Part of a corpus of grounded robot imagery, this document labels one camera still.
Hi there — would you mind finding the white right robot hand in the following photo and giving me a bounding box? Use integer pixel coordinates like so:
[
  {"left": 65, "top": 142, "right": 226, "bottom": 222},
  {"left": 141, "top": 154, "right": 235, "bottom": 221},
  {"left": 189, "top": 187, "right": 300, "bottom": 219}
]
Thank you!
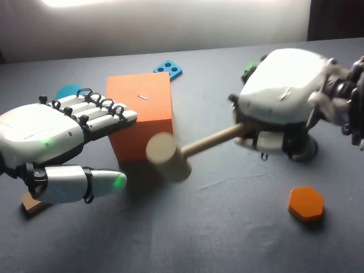
[{"left": 227, "top": 48, "right": 329, "bottom": 163}]

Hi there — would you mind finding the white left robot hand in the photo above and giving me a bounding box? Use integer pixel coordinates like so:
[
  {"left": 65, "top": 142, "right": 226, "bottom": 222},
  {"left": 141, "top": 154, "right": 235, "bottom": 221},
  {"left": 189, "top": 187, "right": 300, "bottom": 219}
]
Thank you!
[{"left": 0, "top": 88, "right": 139, "bottom": 205}]

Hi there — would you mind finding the large orange cube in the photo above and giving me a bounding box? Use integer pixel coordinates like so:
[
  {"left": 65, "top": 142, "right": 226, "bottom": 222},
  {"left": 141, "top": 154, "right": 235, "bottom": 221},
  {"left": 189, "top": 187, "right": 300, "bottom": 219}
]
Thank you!
[{"left": 105, "top": 72, "right": 175, "bottom": 163}]

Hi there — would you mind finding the wooden mallet with white sleeve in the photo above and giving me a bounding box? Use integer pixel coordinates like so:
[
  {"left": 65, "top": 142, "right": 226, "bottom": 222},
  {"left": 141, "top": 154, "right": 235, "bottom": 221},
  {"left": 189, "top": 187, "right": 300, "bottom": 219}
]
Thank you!
[{"left": 145, "top": 122, "right": 254, "bottom": 183}]

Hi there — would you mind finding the blue round disc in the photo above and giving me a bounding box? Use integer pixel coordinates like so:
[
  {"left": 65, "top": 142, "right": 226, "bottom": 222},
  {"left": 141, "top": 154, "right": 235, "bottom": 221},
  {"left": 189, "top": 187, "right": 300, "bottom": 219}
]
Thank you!
[{"left": 56, "top": 83, "right": 83, "bottom": 100}]

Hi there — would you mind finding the brown rectangular wooden block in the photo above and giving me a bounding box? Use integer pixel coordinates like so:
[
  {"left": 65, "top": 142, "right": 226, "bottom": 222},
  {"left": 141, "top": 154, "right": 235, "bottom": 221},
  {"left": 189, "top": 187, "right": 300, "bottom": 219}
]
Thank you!
[{"left": 20, "top": 192, "right": 53, "bottom": 218}]

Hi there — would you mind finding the blue four-hole square block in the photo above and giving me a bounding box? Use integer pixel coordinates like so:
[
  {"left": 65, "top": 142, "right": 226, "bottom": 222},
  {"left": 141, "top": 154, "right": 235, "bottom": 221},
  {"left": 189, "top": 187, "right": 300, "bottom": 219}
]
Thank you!
[{"left": 152, "top": 60, "right": 183, "bottom": 81}]

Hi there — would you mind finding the orange hexagon block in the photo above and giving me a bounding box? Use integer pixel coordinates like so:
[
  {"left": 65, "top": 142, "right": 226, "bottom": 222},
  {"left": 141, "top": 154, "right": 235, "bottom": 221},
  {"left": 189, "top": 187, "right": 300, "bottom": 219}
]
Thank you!
[{"left": 287, "top": 186, "right": 325, "bottom": 224}]

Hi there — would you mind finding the small plain green cube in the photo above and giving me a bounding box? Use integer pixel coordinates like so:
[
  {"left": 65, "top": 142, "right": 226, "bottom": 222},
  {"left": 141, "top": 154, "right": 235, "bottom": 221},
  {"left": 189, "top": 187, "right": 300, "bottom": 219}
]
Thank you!
[{"left": 241, "top": 60, "right": 264, "bottom": 83}]

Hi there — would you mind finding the grey table cloth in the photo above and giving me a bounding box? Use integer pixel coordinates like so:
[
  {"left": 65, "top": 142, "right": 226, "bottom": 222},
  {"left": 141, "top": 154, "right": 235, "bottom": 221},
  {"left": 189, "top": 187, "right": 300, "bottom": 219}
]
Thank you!
[{"left": 0, "top": 36, "right": 364, "bottom": 273}]

